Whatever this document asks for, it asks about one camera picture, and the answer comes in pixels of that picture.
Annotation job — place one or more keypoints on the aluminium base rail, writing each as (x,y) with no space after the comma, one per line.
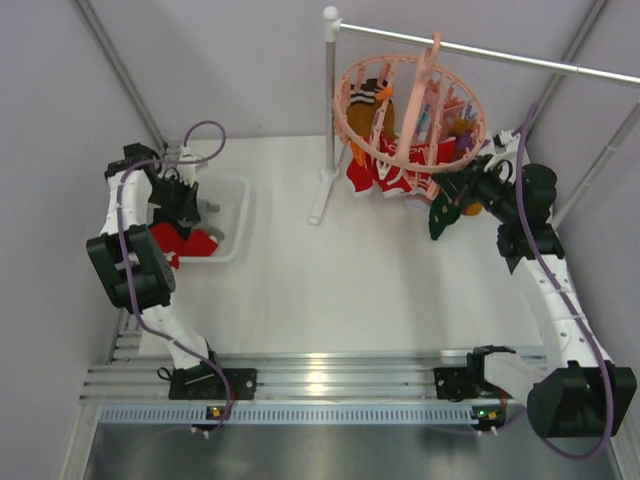
(314,389)

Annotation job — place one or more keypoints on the black mount plate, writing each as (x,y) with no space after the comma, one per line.
(240,384)
(455,384)

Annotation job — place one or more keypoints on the silver clothes rack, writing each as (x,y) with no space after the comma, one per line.
(333,25)

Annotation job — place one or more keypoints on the white plastic basket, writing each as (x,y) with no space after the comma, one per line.
(232,193)

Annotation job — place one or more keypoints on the red hanging sock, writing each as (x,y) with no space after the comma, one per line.
(361,179)
(394,181)

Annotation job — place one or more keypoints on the red santa sock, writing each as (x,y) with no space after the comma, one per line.
(198,244)

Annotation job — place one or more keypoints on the grey sock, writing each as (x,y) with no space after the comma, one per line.
(208,223)

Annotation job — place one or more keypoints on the left black mount plate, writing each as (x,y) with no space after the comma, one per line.
(240,384)

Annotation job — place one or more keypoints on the right black mount plate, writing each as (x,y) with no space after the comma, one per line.
(455,384)

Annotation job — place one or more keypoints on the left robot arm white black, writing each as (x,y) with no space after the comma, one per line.
(152,214)

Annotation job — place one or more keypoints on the mustard hanging sock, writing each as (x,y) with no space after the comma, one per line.
(363,107)

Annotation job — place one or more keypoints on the pink round clip hanger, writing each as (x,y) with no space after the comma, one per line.
(427,97)

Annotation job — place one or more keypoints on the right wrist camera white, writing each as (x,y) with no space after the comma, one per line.
(506,142)

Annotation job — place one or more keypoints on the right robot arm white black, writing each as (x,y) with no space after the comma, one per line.
(582,392)

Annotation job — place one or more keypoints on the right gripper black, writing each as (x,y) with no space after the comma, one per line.
(462,184)

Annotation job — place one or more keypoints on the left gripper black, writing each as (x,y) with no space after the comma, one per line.
(186,209)

